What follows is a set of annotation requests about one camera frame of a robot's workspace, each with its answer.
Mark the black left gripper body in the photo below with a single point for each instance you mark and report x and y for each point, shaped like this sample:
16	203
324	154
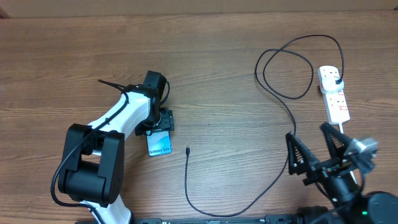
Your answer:
163	121

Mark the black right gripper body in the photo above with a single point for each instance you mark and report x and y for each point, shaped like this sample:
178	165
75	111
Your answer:
342	184

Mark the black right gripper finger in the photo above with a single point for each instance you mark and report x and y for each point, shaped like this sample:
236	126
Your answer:
301	159
336	142

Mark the blue screen Galaxy smartphone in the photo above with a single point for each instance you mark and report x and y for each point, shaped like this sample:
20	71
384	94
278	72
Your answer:
159	144

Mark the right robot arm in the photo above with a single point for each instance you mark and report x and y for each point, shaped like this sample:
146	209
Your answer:
350	204

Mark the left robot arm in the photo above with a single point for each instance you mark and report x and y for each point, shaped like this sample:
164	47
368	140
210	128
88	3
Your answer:
91	172

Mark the white charger plug adapter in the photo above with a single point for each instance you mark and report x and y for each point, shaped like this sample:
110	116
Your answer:
331	84

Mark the white power strip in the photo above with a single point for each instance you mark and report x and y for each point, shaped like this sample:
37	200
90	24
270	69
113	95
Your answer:
335	103

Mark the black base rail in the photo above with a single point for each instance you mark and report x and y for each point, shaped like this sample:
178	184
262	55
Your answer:
268	219

